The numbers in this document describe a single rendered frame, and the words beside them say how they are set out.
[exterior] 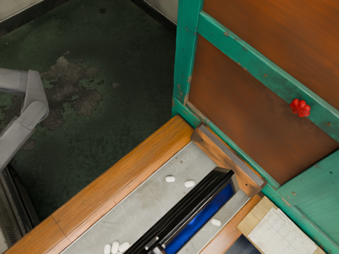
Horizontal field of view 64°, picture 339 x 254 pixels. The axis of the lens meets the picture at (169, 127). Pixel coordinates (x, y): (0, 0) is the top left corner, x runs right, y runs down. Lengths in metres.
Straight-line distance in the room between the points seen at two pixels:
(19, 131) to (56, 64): 1.65
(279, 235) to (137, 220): 0.47
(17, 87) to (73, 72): 1.53
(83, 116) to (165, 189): 1.17
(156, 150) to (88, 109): 1.11
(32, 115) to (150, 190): 0.49
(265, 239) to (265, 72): 0.57
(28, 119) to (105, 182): 0.39
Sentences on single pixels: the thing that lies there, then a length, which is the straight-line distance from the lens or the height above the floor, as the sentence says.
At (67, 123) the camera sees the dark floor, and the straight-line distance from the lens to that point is 2.04.
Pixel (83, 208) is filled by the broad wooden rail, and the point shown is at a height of 0.76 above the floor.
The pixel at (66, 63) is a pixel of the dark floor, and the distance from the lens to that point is 2.35.
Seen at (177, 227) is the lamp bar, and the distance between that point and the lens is 0.60.
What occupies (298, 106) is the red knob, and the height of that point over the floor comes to 1.25.
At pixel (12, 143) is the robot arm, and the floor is 1.10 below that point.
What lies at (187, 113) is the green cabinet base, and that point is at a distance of 1.03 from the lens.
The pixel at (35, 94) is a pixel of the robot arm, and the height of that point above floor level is 1.14.
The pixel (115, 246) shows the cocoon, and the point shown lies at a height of 0.76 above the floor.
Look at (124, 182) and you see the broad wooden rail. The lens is 0.99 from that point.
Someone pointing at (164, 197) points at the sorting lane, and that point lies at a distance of 0.99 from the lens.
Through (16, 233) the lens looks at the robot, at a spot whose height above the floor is 0.36.
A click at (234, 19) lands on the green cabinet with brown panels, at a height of 1.30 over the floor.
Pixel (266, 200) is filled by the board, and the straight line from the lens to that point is 1.02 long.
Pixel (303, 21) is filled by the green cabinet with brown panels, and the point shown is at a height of 1.38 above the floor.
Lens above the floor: 1.71
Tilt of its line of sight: 63 degrees down
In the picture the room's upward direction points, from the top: 3 degrees clockwise
